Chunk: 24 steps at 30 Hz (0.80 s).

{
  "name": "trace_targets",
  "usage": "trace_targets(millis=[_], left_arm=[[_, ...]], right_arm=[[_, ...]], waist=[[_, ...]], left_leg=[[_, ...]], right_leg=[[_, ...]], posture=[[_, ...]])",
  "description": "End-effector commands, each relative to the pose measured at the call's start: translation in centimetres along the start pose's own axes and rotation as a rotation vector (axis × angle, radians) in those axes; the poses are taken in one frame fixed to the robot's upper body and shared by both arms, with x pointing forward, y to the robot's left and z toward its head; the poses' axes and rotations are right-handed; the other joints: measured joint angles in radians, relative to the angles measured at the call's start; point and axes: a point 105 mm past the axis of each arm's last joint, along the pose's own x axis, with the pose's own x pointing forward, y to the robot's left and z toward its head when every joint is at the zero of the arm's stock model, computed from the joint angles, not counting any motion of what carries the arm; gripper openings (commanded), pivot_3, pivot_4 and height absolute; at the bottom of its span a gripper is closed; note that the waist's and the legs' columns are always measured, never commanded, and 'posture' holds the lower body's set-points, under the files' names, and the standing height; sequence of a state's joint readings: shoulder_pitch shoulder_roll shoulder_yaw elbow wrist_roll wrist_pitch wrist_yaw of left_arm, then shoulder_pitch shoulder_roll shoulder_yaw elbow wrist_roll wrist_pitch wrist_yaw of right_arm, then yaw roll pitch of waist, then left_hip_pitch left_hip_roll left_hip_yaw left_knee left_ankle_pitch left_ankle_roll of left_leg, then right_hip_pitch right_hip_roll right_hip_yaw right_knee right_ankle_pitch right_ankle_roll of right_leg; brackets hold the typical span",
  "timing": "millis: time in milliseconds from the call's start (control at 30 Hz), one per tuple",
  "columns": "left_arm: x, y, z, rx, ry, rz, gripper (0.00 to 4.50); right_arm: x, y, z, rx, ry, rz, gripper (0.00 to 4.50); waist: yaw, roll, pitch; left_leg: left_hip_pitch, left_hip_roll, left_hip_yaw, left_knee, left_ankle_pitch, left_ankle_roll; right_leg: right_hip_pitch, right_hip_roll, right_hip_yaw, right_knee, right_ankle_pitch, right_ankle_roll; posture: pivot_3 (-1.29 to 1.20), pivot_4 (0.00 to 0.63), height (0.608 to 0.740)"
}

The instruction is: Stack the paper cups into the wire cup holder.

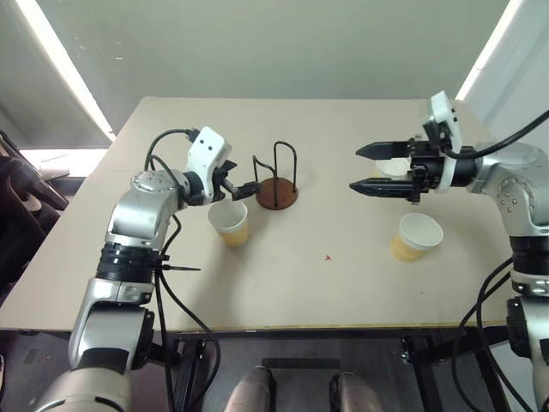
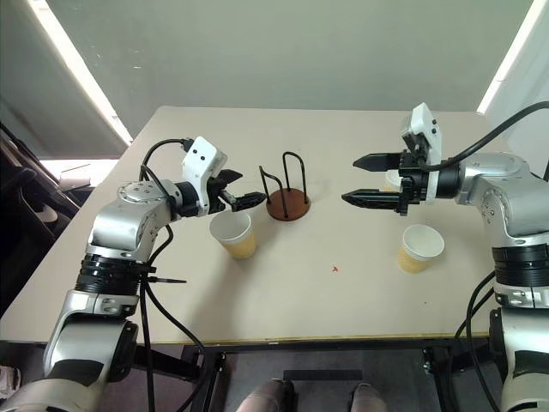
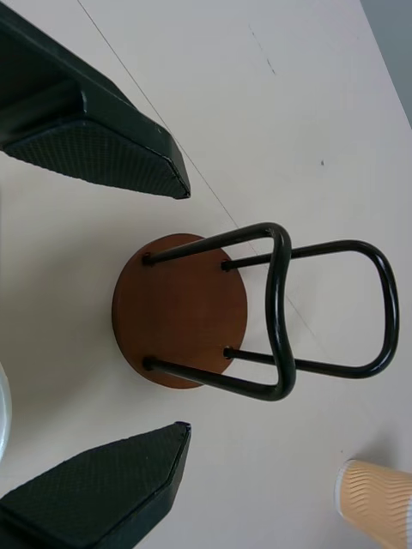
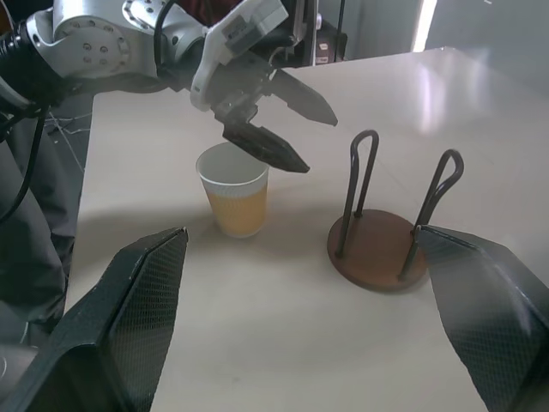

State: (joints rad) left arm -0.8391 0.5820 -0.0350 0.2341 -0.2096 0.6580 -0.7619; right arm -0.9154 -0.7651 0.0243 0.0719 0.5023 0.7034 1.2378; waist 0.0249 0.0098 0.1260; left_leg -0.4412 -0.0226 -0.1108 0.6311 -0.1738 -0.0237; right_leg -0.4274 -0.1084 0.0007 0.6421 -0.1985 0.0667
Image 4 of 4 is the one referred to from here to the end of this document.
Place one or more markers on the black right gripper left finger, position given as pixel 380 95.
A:
pixel 107 326

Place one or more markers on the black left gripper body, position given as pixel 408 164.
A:
pixel 244 86

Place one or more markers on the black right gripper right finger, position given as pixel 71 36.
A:
pixel 502 317

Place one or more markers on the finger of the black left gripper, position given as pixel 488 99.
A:
pixel 304 101
pixel 270 148

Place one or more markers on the orange and white paper cup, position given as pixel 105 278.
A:
pixel 240 210

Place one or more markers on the black background stand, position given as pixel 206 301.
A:
pixel 306 26

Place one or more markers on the dark grey cloth cover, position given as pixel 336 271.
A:
pixel 38 214

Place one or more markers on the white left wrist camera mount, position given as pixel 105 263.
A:
pixel 240 30

